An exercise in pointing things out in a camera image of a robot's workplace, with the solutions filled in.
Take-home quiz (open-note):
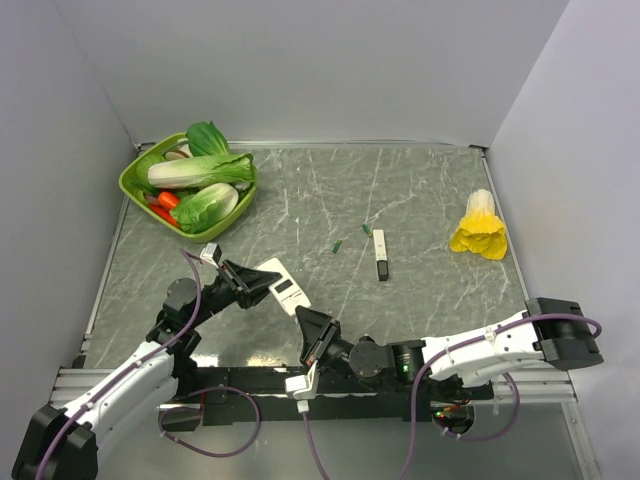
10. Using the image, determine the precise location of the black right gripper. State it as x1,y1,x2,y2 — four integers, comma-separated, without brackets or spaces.
296,303,358,379

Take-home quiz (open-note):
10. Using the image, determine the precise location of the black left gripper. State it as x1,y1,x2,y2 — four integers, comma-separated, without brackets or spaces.
188,258,282,328

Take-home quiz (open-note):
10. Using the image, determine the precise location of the white red remote control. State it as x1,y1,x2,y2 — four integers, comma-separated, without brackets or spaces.
257,258,311,317

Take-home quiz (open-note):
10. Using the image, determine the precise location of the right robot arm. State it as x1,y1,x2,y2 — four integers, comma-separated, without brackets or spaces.
285,298,604,399

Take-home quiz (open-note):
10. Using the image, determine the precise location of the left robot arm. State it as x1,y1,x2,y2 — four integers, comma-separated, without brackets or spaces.
11,260,282,479

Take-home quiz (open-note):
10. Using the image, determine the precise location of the small green cabbage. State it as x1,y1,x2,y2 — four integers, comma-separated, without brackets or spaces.
169,183,239,234

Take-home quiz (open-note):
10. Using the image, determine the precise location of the white rectangular stick device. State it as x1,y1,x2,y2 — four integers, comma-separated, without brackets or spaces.
372,229,390,281

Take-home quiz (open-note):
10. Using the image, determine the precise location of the long orange carrot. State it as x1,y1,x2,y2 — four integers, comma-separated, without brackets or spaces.
149,204,180,229

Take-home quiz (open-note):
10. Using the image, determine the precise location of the large napa cabbage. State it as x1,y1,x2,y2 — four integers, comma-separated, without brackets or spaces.
147,154,256,189

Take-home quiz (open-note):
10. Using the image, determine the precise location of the short orange carrot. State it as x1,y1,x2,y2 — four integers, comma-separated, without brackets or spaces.
157,191,180,211

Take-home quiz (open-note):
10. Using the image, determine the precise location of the bok choy leaf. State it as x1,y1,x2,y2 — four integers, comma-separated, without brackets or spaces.
186,122,231,157

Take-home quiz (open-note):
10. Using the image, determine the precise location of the green plastic basket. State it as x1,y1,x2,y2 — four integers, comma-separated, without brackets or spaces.
119,132,258,244

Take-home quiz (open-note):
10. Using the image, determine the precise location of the yellow cabbage toy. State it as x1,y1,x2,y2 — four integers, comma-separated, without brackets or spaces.
449,189,508,260

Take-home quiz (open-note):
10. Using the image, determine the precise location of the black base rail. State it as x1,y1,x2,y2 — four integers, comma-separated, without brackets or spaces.
162,366,494,433

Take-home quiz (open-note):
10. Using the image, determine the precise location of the base left purple cable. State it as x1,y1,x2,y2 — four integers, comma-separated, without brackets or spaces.
157,385,262,459

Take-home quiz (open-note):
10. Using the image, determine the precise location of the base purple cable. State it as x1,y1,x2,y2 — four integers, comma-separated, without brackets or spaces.
432,372,521,443
157,385,262,459

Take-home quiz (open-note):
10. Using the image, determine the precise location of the base right purple cable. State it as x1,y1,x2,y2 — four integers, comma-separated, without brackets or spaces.
432,372,521,443

